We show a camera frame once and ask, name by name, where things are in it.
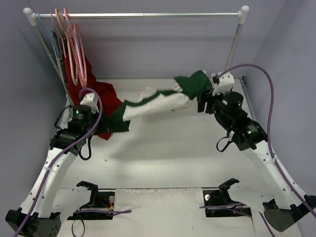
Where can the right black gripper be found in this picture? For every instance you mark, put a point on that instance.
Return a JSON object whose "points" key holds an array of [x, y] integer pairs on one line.
{"points": [[204, 101]]}

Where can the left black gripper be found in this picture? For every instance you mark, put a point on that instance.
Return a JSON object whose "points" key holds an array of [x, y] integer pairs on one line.
{"points": [[104, 124]]}

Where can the white green raglan t shirt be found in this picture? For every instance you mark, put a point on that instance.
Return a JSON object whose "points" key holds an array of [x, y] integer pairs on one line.
{"points": [[152, 101]]}

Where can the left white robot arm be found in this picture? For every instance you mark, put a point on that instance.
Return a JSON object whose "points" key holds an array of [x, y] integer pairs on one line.
{"points": [[40, 214]]}

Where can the red t shirt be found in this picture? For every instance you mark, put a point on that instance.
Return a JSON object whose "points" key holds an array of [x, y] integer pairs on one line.
{"points": [[101, 93]]}

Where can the blue plastic hanger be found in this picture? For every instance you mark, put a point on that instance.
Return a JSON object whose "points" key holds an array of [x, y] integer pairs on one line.
{"points": [[51, 38]]}

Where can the white metal clothes rack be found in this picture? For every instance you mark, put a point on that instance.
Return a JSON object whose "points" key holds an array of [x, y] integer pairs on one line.
{"points": [[132, 50]]}

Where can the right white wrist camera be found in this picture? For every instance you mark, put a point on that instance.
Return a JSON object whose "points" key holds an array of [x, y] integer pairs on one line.
{"points": [[222, 84]]}

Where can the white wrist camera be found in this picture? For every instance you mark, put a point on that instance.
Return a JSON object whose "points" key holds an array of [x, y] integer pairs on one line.
{"points": [[222, 84], [91, 100]]}

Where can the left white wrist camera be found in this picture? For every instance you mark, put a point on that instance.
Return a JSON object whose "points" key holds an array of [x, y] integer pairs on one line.
{"points": [[91, 100]]}

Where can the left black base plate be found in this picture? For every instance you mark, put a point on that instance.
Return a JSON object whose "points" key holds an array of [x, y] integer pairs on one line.
{"points": [[105, 202]]}

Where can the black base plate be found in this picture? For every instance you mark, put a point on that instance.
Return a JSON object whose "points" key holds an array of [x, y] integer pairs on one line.
{"points": [[105, 202], [217, 204]]}

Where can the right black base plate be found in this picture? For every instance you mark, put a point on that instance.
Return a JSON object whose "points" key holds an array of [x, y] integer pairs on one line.
{"points": [[217, 204]]}

